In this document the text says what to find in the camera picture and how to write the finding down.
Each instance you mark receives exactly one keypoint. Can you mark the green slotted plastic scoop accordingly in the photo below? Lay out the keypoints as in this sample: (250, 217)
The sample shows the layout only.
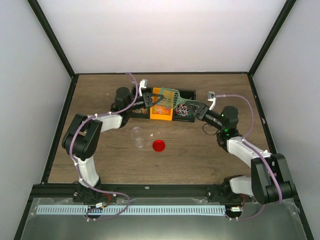
(171, 98)

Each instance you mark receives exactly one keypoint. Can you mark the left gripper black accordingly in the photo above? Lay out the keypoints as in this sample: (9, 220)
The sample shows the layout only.
(148, 95)

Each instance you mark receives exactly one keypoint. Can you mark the clear plastic jar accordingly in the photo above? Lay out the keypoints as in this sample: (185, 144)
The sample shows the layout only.
(138, 137)

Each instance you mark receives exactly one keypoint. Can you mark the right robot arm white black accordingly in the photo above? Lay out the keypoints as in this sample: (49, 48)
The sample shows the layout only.
(270, 179)

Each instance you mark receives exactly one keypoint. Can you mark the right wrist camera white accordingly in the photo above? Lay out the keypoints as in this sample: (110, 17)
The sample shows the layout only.
(212, 97)

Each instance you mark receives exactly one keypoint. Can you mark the black bin with popsicle candies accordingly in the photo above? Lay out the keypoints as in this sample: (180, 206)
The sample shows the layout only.
(142, 113)

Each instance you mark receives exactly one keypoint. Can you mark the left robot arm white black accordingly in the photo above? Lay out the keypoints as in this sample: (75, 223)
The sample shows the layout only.
(82, 136)

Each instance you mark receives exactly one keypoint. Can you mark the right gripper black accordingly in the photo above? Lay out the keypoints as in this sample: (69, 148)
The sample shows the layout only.
(201, 106)

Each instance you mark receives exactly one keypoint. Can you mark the orange bin with gummies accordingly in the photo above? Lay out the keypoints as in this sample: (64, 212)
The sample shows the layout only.
(158, 112)

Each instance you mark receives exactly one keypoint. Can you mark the red round lid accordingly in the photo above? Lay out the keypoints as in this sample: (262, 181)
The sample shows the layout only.
(158, 145)

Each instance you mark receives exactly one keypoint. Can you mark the black bin with lollipops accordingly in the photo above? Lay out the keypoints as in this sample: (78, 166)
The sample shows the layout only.
(181, 112)

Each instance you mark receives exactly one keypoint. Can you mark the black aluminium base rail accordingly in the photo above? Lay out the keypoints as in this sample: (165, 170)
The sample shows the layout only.
(213, 193)

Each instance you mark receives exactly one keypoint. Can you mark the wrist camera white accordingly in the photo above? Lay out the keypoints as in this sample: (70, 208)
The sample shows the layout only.
(142, 85)
(212, 97)

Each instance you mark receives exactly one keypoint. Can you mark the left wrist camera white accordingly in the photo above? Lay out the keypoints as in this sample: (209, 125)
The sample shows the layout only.
(142, 85)

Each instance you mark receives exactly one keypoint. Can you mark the light blue slotted cable duct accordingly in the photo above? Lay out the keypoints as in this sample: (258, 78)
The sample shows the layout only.
(134, 210)

